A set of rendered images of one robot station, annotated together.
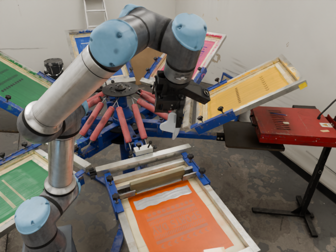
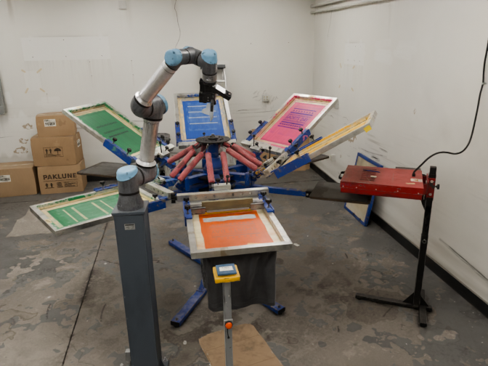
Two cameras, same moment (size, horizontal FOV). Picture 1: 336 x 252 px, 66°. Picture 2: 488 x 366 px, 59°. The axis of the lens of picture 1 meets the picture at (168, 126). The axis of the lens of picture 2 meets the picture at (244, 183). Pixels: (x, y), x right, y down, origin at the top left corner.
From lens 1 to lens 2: 1.64 m
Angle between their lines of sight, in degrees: 18
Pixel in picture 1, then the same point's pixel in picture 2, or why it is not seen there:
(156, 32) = (194, 57)
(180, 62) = (205, 70)
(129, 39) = (178, 54)
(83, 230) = (161, 290)
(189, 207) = (249, 224)
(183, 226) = (237, 232)
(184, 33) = (204, 55)
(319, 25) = (438, 87)
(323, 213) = (447, 309)
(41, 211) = (132, 169)
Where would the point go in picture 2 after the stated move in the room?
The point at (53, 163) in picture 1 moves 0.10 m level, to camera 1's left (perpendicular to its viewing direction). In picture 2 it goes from (144, 141) to (127, 140)
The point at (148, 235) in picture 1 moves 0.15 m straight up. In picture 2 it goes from (207, 233) to (205, 210)
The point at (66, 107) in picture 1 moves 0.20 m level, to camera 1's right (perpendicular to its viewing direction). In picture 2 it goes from (154, 88) to (192, 88)
